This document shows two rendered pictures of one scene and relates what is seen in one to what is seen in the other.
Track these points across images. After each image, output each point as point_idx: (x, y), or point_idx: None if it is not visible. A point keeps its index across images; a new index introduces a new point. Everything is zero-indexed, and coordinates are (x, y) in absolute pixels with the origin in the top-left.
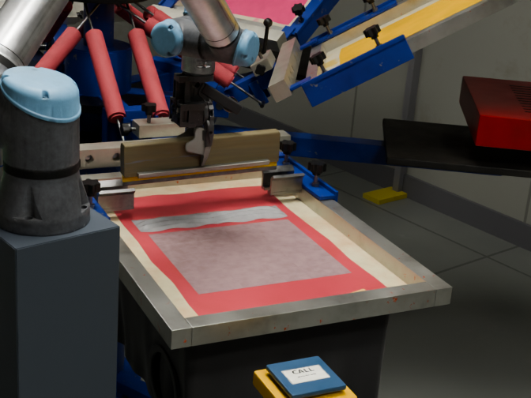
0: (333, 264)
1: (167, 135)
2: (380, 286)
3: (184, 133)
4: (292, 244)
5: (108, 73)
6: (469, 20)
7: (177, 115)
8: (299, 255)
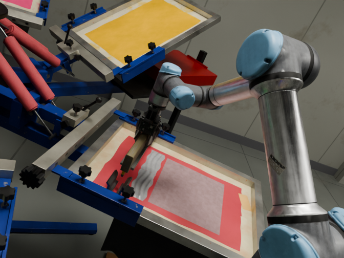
0: (215, 183)
1: (83, 120)
2: (238, 188)
3: (137, 133)
4: (191, 176)
5: (16, 77)
6: (185, 41)
7: (148, 129)
8: (201, 183)
